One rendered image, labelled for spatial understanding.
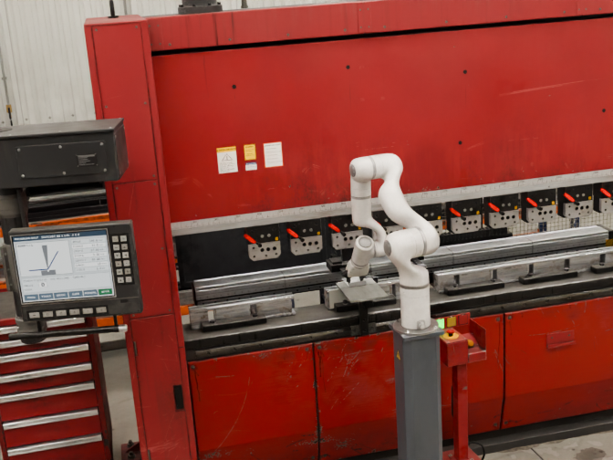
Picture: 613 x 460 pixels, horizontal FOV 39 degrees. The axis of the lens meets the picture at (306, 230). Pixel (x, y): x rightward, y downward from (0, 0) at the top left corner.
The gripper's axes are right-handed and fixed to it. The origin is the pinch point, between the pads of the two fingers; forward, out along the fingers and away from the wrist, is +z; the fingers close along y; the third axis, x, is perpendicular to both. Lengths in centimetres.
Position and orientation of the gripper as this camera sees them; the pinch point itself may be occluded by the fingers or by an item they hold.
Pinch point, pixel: (355, 278)
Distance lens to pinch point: 416.9
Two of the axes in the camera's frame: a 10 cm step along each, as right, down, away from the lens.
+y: -9.7, 1.2, -2.0
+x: 2.1, 8.1, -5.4
